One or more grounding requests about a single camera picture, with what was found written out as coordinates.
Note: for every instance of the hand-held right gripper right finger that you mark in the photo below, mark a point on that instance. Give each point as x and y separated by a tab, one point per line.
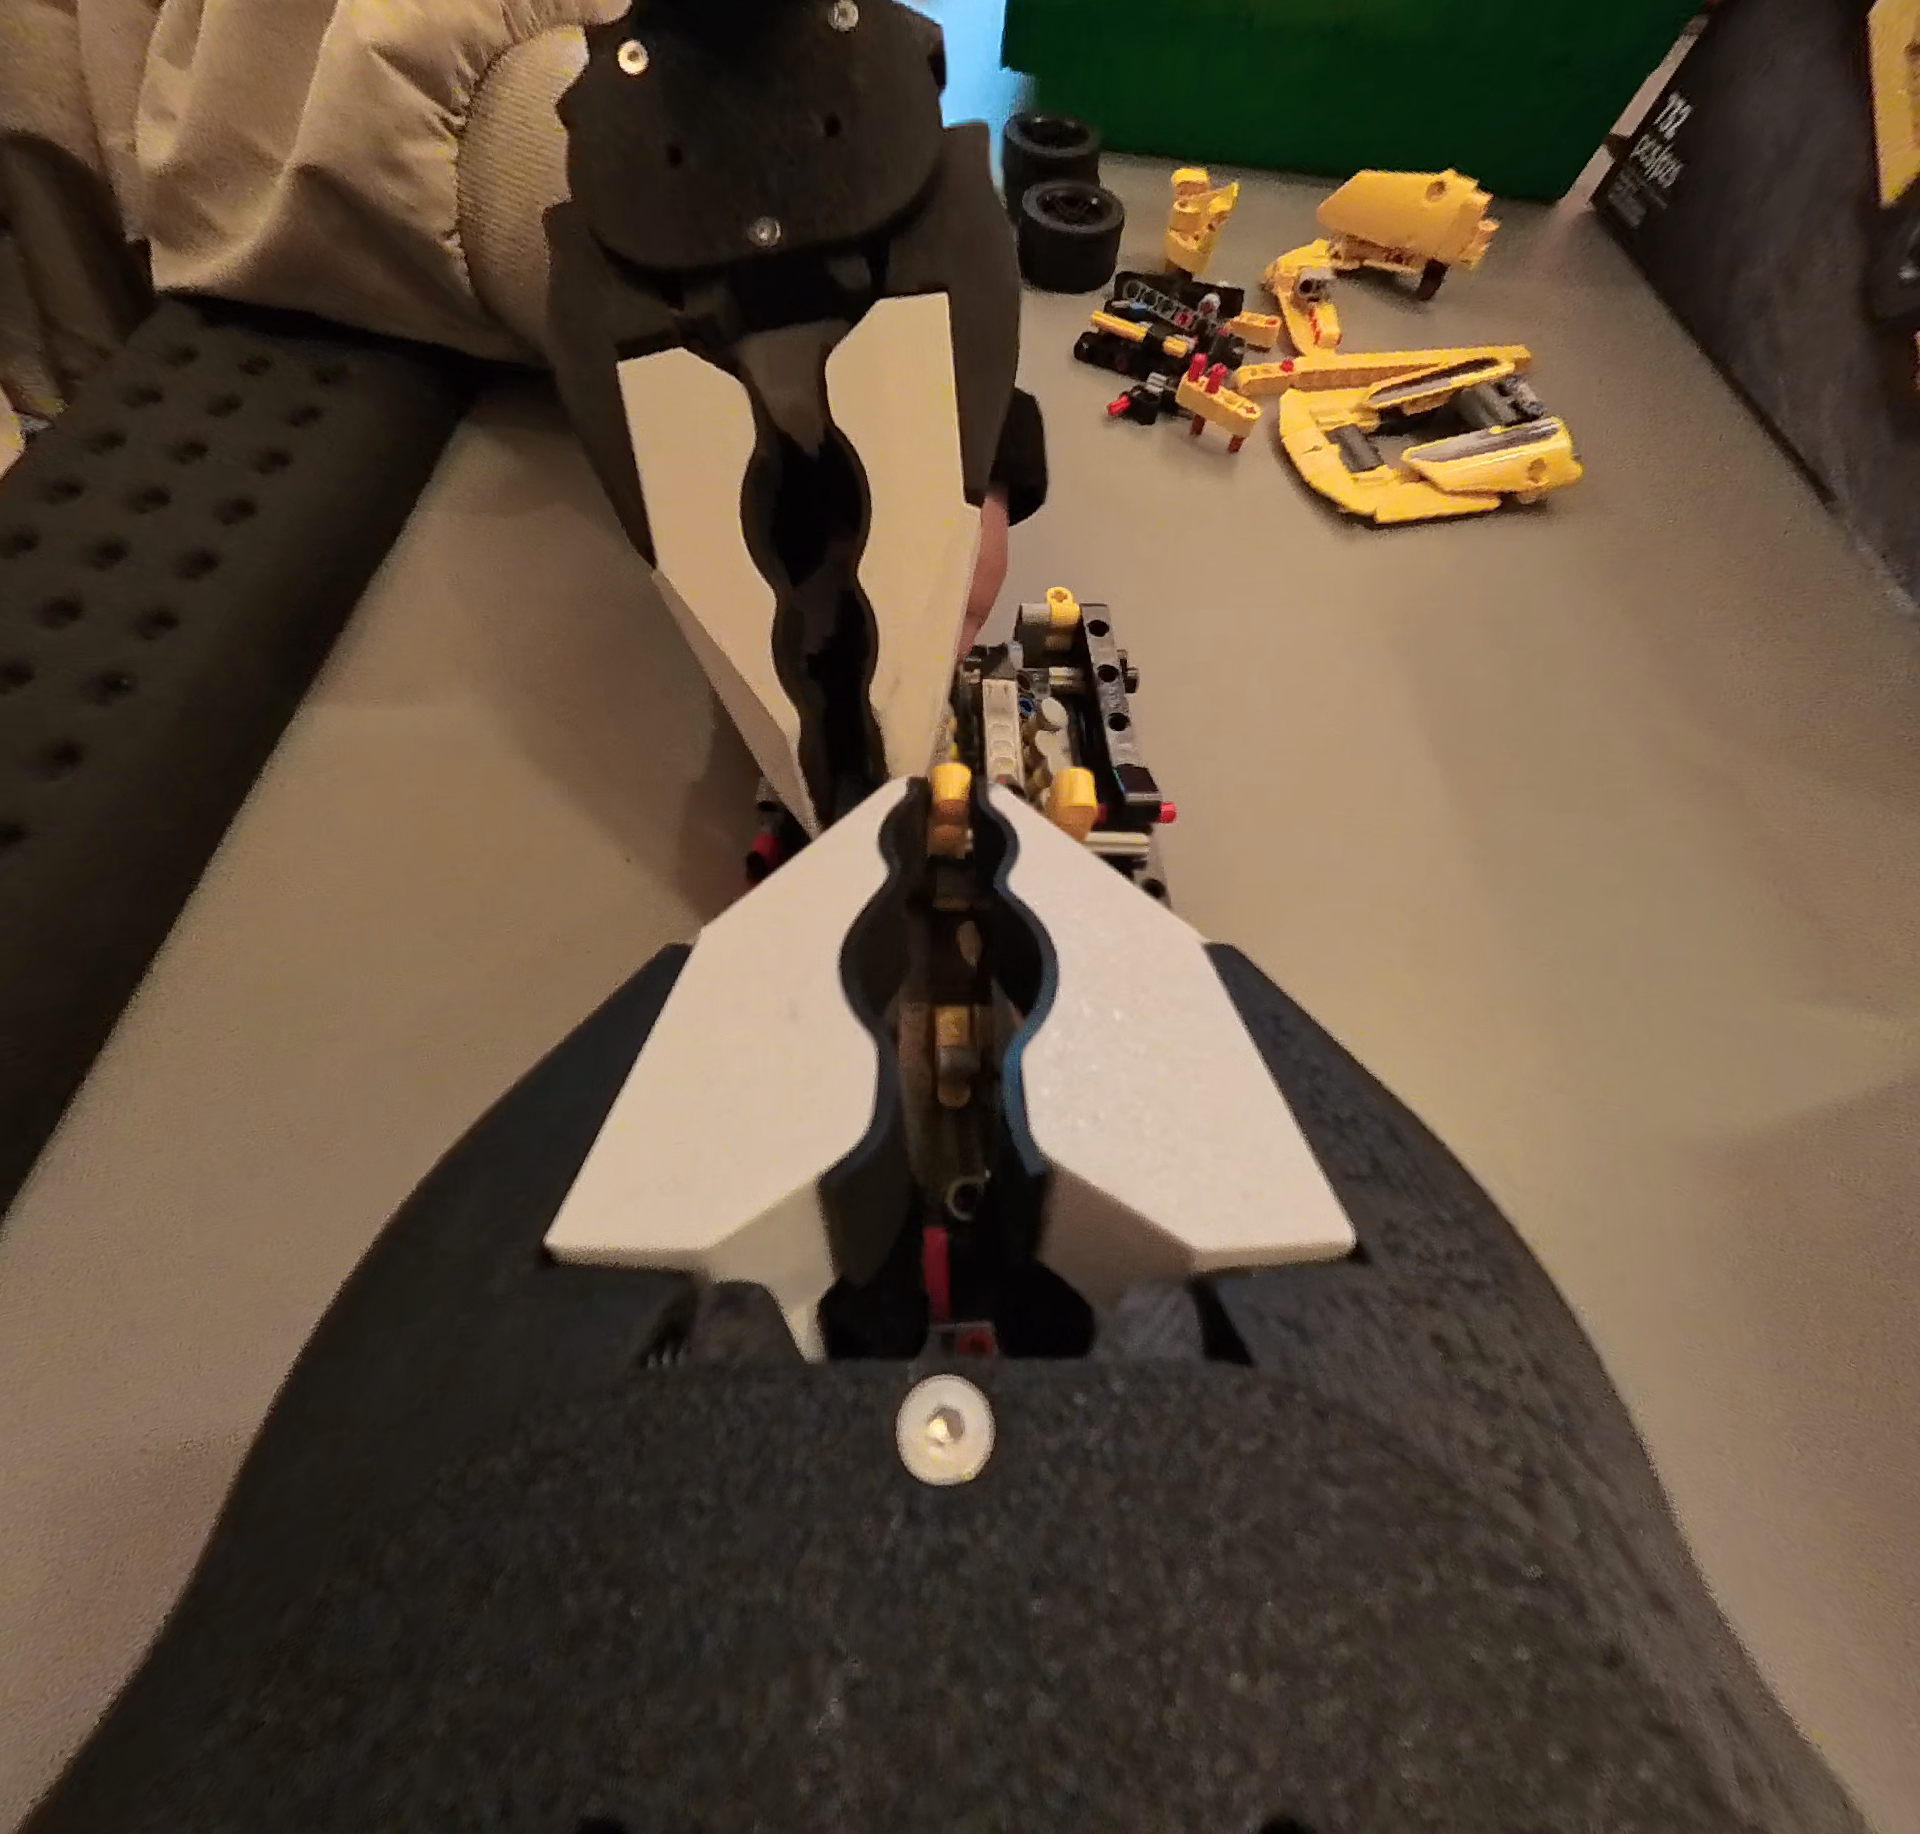
1171	1114

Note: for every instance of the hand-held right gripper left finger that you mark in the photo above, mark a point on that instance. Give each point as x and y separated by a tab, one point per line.
722	1114

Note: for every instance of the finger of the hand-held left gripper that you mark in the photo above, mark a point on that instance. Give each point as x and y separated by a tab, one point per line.
916	484
698	544

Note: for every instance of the brick-built toy car chassis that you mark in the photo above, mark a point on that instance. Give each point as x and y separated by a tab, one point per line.
1101	692

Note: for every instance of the grey desk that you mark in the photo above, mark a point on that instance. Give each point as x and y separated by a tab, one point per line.
1426	966

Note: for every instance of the person's left hand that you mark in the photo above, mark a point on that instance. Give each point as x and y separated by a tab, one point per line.
993	560

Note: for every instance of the black toy wheel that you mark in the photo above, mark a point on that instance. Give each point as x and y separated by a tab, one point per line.
1053	141
1068	239

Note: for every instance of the small yellow brick piece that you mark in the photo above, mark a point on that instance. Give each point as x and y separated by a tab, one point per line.
1195	222

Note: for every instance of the yellow toy car roof panel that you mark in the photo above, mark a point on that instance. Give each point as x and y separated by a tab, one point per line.
1351	452

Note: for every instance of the beige clothing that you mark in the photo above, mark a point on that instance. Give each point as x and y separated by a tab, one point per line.
300	110

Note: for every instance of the green storage bin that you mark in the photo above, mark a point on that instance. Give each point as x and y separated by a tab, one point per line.
1351	34

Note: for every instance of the dark toy car box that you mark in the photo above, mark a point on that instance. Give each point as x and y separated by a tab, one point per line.
1773	213

